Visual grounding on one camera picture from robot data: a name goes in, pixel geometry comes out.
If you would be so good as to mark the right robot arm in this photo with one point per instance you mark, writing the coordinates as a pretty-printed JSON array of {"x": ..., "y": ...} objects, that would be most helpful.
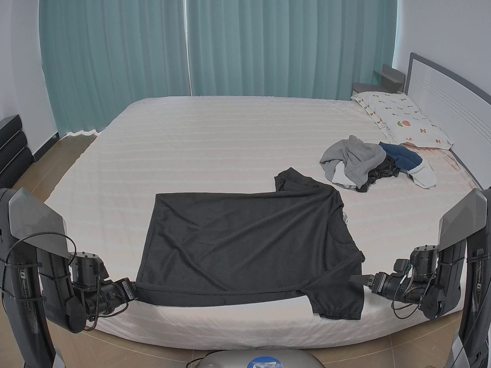
[{"x": 460, "y": 220}]

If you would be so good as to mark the bed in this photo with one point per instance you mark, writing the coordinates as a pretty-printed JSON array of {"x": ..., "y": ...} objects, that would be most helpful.
[{"x": 230, "y": 140}]

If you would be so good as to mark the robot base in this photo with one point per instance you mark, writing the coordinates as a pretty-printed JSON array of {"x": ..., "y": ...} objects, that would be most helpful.
[{"x": 230, "y": 360}]

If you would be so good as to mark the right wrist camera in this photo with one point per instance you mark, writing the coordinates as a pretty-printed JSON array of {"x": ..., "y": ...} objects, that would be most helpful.
[{"x": 401, "y": 266}]

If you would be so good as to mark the white printed pillow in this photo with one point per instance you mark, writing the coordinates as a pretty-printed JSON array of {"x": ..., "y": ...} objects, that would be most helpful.
[{"x": 402, "y": 117}]

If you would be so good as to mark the black T-shirt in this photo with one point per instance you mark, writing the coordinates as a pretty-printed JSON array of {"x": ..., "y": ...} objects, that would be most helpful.
[{"x": 238, "y": 243}]

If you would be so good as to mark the pile of clothes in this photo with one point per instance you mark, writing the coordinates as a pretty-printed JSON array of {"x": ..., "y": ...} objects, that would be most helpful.
[{"x": 360, "y": 157}]

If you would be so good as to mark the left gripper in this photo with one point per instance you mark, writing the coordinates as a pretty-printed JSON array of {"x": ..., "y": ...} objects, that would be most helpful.
[{"x": 122, "y": 291}]

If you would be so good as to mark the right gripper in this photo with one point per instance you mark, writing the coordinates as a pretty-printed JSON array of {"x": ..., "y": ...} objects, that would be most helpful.
[{"x": 383, "y": 284}]

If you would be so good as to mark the black chest of drawers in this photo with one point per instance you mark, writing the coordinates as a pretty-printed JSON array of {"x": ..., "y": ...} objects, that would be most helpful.
[{"x": 13, "y": 148}]

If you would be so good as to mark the grey bedside table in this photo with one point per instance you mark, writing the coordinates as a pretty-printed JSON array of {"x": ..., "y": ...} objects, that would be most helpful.
[{"x": 391, "y": 77}]

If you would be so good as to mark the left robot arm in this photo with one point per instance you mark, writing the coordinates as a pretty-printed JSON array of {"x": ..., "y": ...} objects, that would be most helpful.
[{"x": 34, "y": 217}]

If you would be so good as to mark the blue-green curtain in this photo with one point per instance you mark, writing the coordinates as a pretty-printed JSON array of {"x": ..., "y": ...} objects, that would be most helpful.
[
  {"x": 115, "y": 52},
  {"x": 299, "y": 33}
]

